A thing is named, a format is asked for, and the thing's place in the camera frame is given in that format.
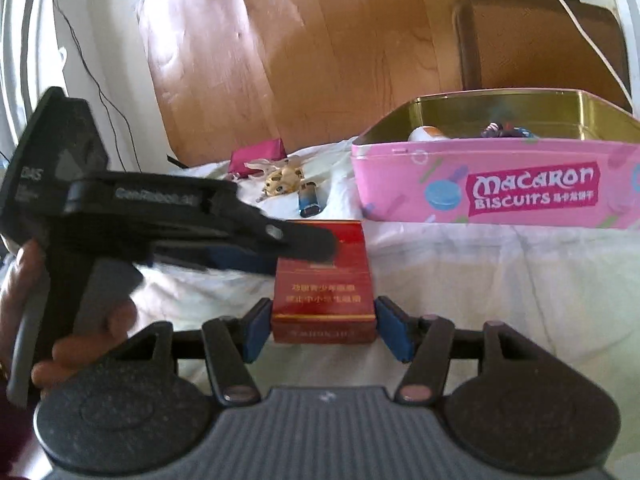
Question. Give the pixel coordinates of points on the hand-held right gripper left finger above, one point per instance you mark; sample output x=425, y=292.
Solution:
x=257, y=332

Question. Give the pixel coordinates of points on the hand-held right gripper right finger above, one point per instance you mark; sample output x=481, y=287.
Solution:
x=395, y=332

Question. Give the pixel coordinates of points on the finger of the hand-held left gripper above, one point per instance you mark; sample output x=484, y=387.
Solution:
x=245, y=260
x=305, y=245

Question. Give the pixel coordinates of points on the blue lighter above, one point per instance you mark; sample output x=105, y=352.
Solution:
x=309, y=200

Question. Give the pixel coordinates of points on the red cigarette box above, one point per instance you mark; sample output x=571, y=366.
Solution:
x=322, y=300

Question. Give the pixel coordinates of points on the magenta pouch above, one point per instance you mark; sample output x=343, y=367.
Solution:
x=260, y=157

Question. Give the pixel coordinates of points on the pink biscuit tin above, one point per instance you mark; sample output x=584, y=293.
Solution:
x=400, y=185

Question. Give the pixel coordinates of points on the person's left hand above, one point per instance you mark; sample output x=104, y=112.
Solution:
x=75, y=357

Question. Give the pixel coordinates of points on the white plastic bottle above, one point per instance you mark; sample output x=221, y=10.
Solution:
x=425, y=133

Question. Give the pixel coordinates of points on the wooden board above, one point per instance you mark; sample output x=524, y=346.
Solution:
x=300, y=60

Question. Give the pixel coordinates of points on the dark key bundle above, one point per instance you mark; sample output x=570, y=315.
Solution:
x=505, y=131

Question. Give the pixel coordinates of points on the brown chair back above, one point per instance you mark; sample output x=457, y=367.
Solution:
x=530, y=45

